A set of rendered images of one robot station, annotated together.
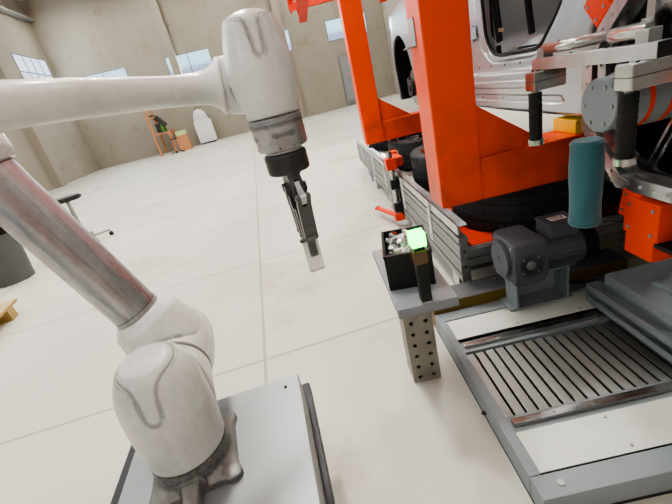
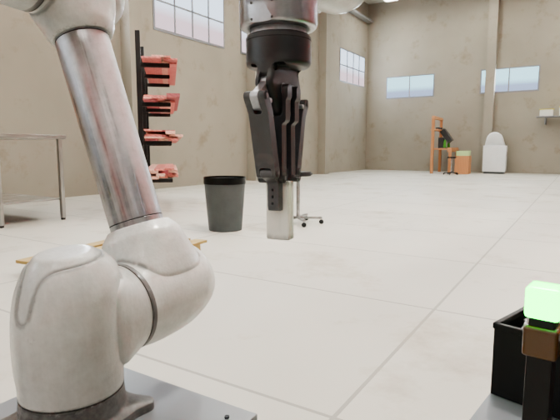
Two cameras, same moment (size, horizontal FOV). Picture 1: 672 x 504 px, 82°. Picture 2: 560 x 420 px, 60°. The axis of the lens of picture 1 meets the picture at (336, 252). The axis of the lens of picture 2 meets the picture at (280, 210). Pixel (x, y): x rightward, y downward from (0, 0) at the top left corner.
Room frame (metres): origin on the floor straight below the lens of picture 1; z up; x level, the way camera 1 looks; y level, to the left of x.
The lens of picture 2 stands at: (0.24, -0.31, 0.83)
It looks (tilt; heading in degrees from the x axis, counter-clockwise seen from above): 7 degrees down; 38
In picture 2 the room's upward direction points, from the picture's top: straight up
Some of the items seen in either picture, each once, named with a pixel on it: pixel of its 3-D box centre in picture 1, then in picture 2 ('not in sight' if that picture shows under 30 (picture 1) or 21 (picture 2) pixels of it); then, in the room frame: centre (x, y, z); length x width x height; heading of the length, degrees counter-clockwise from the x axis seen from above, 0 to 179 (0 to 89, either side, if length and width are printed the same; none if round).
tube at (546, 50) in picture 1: (593, 24); not in sight; (1.04, -0.76, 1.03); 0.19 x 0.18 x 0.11; 89
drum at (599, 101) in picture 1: (639, 95); not in sight; (0.94, -0.81, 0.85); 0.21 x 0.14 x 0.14; 89
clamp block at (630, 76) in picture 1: (645, 72); not in sight; (0.77, -0.68, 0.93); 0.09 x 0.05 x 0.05; 89
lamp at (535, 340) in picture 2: (419, 255); (542, 339); (0.90, -0.21, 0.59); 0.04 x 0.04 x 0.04; 89
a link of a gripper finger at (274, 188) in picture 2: (312, 244); (272, 189); (0.67, 0.04, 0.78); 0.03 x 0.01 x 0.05; 13
